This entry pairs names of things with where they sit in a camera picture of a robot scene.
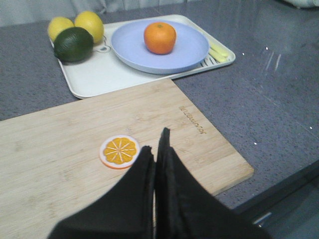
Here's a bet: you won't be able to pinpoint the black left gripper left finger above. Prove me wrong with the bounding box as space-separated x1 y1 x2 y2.
48 146 156 239

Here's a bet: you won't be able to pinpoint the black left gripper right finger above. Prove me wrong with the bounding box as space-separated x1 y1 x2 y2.
155 128 271 239

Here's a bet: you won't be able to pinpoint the light blue plate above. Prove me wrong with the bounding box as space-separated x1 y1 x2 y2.
111 19 210 75

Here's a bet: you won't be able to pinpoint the orange fruit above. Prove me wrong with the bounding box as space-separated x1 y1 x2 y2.
144 22 177 55

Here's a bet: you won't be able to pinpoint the cream white tray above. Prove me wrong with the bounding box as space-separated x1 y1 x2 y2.
59 14 236 99

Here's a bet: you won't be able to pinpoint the orange slice coaster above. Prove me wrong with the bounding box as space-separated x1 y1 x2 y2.
99 134 140 169

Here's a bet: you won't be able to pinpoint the wooden cutting board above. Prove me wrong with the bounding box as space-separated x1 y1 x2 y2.
0 79 254 239

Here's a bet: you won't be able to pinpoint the pale yellow fruit pieces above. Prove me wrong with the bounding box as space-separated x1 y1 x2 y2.
209 42 229 63

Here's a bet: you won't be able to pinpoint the dark green lime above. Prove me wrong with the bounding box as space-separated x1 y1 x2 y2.
53 27 94 62

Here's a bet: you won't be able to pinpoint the yellow lemon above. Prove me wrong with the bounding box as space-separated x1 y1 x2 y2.
47 16 74 42
74 11 104 44

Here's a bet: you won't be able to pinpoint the grey curtain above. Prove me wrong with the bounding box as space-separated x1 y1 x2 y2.
0 0 187 27

